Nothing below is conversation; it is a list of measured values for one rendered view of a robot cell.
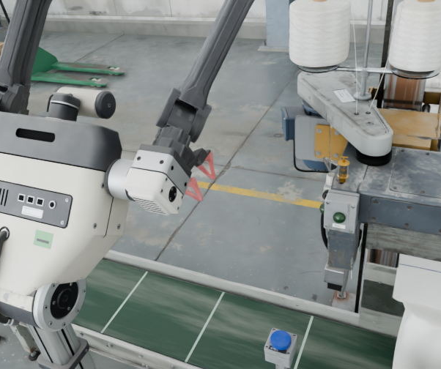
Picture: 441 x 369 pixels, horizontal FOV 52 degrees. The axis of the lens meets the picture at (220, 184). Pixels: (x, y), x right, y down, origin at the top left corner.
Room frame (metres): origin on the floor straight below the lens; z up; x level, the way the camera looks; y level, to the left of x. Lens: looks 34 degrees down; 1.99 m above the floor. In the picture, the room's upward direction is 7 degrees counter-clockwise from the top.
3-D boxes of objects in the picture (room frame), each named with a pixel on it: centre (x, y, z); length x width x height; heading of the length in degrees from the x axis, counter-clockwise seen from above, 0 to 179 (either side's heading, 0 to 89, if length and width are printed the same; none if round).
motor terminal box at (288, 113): (1.39, -0.28, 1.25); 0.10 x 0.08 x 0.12; 177
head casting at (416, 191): (0.93, -0.45, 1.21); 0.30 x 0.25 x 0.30; 62
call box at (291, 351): (0.83, -0.12, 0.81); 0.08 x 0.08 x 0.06; 62
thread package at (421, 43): (1.13, -0.55, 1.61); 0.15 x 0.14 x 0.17; 62
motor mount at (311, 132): (1.28, -0.40, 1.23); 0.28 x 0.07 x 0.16; 62
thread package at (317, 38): (1.25, -0.32, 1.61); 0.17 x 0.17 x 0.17
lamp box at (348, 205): (0.86, -0.29, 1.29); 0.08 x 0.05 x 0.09; 62
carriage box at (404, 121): (1.25, -0.58, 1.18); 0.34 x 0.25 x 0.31; 152
